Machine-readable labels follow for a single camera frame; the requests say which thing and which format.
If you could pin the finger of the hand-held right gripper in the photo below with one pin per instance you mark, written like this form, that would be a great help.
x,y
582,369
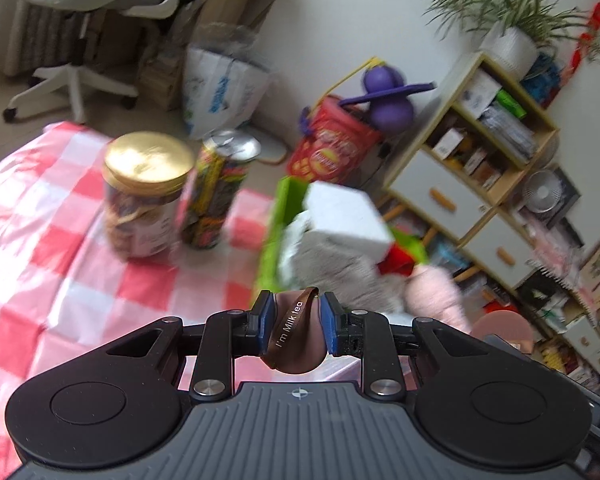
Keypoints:
x,y
505,346

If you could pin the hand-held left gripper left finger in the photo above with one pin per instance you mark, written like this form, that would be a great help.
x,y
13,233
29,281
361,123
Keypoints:
x,y
266,317

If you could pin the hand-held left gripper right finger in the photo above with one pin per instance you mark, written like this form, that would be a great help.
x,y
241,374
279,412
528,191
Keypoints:
x,y
332,325

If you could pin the teardrop brown powder puff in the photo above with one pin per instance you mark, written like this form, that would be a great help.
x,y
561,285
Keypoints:
x,y
502,325

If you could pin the round brown powder puff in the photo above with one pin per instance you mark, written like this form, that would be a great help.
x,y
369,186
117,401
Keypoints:
x,y
305,345

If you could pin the grey and green towel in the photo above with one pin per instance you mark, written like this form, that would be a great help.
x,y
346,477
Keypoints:
x,y
330,270

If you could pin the green plastic bin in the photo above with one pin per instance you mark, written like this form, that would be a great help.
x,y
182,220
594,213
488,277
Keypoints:
x,y
270,260

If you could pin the pink plush toy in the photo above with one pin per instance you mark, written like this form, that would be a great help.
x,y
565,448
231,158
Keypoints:
x,y
435,295

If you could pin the red santa plush toy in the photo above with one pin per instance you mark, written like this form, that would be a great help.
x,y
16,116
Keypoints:
x,y
395,262

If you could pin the white foam block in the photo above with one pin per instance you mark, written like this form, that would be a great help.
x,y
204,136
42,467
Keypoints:
x,y
345,215

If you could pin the black and yellow can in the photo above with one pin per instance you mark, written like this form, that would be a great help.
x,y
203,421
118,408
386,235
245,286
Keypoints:
x,y
220,195

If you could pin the small white fan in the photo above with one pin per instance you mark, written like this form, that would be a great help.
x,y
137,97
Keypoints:
x,y
545,192

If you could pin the wooden shelf cabinet with drawers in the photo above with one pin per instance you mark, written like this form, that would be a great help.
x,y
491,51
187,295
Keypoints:
x,y
430,190

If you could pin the gold lid cookie jar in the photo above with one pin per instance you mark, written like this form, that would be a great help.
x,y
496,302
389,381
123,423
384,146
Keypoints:
x,y
140,200

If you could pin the red printed bucket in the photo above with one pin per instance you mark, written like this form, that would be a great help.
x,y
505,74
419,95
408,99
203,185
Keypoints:
x,y
330,145

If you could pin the purple jump ball toy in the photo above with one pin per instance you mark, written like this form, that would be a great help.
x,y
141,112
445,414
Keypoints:
x,y
387,105

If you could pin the white paper bag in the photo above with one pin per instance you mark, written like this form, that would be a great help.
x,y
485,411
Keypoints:
x,y
220,90

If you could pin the red checked tablecloth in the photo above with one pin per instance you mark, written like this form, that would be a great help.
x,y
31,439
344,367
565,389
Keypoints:
x,y
40,240

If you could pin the potted green plant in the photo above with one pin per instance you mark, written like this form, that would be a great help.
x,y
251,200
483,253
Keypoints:
x,y
510,20

